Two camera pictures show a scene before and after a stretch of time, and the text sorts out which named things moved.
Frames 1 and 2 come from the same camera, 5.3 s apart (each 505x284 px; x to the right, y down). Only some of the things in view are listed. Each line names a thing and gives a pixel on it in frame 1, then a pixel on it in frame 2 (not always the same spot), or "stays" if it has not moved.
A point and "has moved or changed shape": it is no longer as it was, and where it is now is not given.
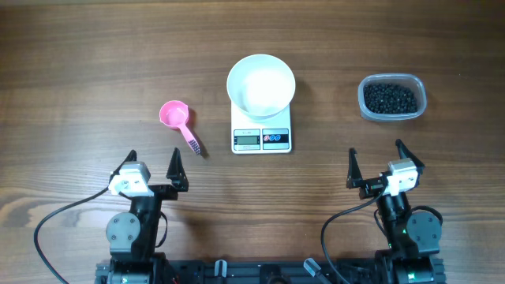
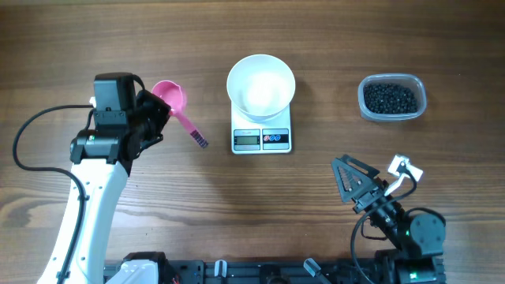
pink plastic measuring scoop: (175, 113) has moved or changed shape
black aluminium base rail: (299, 271) stays
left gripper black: (177, 184) to (162, 110)
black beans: (389, 99) stays
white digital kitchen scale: (267, 135) stays
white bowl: (261, 86) stays
